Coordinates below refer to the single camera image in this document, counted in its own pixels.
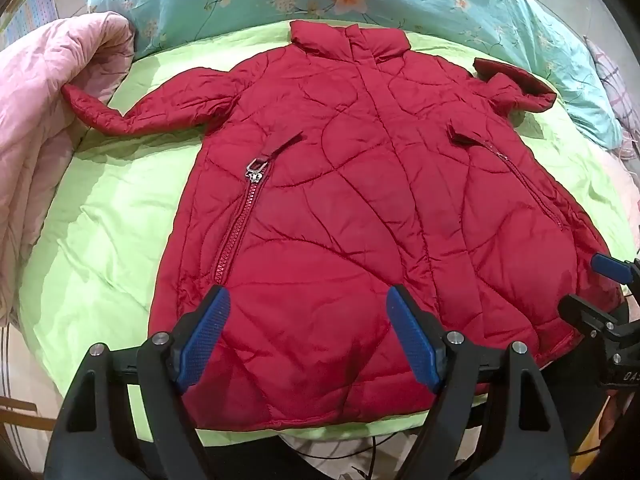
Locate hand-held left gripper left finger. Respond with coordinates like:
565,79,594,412
44,285,232,480

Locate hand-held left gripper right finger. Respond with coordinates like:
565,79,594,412
386,284,573,480

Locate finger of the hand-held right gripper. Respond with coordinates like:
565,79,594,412
557,294,632,347
590,252,640,293

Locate red quilted jacket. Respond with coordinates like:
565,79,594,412
61,20,626,433

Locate light green bed sheet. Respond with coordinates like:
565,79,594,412
17,22,638,453

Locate pink patterned cloth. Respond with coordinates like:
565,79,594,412
582,35,640,161

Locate wooden furniture edge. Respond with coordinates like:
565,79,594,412
0,394,57,432

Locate pink quilt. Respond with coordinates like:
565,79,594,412
0,10,136,313

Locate teal floral quilt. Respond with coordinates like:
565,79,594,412
84,0,623,153

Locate colourful dotted mat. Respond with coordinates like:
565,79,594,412
0,0,61,53

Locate black cable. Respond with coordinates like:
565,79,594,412
295,425,436,480

